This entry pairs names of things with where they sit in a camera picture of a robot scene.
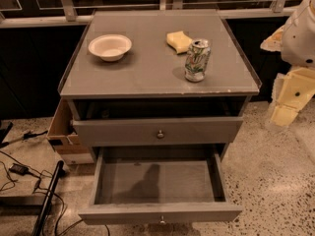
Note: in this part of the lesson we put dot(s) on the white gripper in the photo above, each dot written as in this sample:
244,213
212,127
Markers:
300,39

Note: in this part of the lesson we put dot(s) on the green white 7up can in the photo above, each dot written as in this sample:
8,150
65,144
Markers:
197,59

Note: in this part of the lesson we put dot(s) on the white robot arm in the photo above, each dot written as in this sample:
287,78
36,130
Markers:
295,41

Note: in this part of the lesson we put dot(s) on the grey drawer cabinet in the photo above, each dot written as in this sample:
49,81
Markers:
149,81

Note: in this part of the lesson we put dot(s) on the grey open middle drawer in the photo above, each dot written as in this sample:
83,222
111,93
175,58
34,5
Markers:
165,184

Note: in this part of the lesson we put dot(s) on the grey top drawer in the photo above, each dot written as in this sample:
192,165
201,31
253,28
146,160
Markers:
157,131

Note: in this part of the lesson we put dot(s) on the yellow sponge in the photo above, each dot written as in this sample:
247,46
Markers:
179,41

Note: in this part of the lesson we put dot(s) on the metal window railing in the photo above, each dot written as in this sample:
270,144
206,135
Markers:
27,13

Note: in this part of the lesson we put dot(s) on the white paper bowl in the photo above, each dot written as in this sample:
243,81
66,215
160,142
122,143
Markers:
110,47

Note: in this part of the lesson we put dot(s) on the cardboard box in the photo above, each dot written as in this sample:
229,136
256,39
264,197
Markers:
63,138

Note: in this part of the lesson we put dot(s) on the black pole on floor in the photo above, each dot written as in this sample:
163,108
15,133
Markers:
47,199

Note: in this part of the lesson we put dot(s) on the black power adapter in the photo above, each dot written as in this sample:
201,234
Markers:
19,169

